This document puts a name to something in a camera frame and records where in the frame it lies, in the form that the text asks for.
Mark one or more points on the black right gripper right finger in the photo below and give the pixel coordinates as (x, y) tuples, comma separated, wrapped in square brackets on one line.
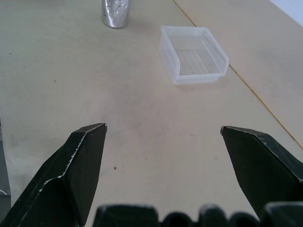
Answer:
[(262, 170)]

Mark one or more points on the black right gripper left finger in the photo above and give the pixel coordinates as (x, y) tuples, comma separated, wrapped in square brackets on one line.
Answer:
[(71, 179)]

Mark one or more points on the clear plastic tray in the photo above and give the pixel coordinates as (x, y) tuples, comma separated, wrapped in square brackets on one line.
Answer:
[(170, 52)]

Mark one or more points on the white can with red stripe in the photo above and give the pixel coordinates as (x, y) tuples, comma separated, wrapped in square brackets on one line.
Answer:
[(115, 14)]

